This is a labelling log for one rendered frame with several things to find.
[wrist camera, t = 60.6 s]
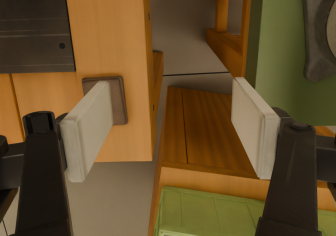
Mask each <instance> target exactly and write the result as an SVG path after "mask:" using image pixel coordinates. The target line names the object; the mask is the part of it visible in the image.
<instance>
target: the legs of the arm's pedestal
mask: <svg viewBox="0 0 336 236"><path fill-rule="evenodd" d="M228 4H229V0H216V2H215V24H214V28H207V29H206V43H207V44H208V46H209V47H210V48H211V49H212V51H213V52H214V53H215V55H216V56H217V57H218V58H219V60H220V61H221V62H222V64H223V65H224V66H225V67H226V69H227V70H228V71H229V72H230V74H231V75H232V76H233V78H235V77H241V73H242V61H243V48H244V35H245V22H246V9H247V0H243V2H242V16H241V29H240V35H233V34H231V33H229V32H228V31H227V21H228Z"/></svg>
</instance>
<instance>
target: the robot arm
mask: <svg viewBox="0 0 336 236"><path fill-rule="evenodd" d="M303 12H304V30H305V48H306V62H305V66H304V70H303V75H304V77H305V78H306V79H307V80H309V81H311V82H318V81H321V80H323V79H325V78H327V77H329V76H333V75H336V0H303ZM22 122H23V127H24V132H25V141H24V142H19V143H12V144H8V141H7V138H6V137H5V136H4V135H0V224H1V222H2V220H3V218H4V216H5V214H6V213H7V211H8V209H9V207H10V205H11V204H12V202H13V200H14V198H15V196H16V195H17V193H18V187H20V189H19V198H18V207H17V216H16V225H15V233H14V234H10V235H8V236H74V233H73V226H72V219H71V212H70V206H69V199H68V192H67V185H66V179H65V173H64V172H65V170H66V169H67V175H68V180H69V181H70V182H72V183H80V182H83V181H84V180H85V179H86V177H87V175H88V173H89V171H90V169H91V167H92V165H93V163H94V161H95V159H96V157H97V155H98V153H99V151H100V149H101V147H102V145H103V143H104V141H105V139H106V137H107V135H108V133H109V131H110V129H111V127H112V125H113V123H114V121H113V111H112V101H111V91H110V82H108V81H107V80H99V81H98V82H97V84H96V85H95V86H94V87H93V88H92V89H91V90H90V91H89V92H88V93H87V94H86V95H85V96H84V97H83V98H82V99H81V101H80V102H79V103H78V104H77V105H76V106H75V107H74V108H73V109H72V110H71V111H70V112H66V113H63V114H61V115H59V116H58V117H57V118H56V119H55V114H54V113H53V112H52V111H45V110H44V111H36V112H32V113H29V114H26V115H25V116H23V117H22ZM231 122H232V124H233V126H234V128H235V130H236V132H237V135H238V137H239V139H240V141H241V143H242V145H243V147H244V149H245V152H246V154H247V156H248V158H249V160H250V162H251V164H252V166H253V168H254V171H255V173H256V175H257V177H259V178H260V180H269V179H270V183H269V188H268V192H267V196H266V201H265V205H264V209H263V214H262V217H261V216H260V217H259V220H258V223H257V227H256V232H255V236H322V232H321V231H319V230H318V196H317V181H324V182H327V187H328V189H329V190H330V192H331V194H332V196H333V200H334V205H335V208H336V132H335V137H333V136H324V135H317V134H316V129H315V127H313V126H312V125H310V124H307V123H304V122H298V121H295V120H294V119H293V118H292V117H291V116H290V115H289V114H288V113H287V112H286V111H285V110H283V109H281V108H279V107H270V106H269V105H268V104H267V103H266V102H265V101H264V99H263V98H262V97H261V96H260V95H259V94H258V93H257V92H256V91H255V89H254V88H253V87H252V86H251V85H250V84H249V83H248V82H247V81H246V79H245V78H244V77H234V79H232V102H231Z"/></svg>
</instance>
